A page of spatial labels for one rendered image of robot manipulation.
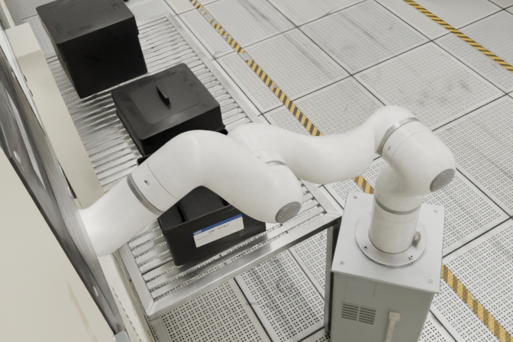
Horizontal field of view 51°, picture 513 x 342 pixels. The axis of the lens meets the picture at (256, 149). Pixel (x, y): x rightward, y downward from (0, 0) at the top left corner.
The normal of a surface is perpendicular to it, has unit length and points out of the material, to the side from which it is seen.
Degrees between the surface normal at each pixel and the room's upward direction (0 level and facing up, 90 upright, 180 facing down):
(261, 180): 44
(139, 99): 0
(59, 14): 0
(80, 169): 90
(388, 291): 90
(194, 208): 0
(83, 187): 90
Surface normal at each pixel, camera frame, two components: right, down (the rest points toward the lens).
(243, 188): -0.08, 0.32
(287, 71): -0.07, -0.69
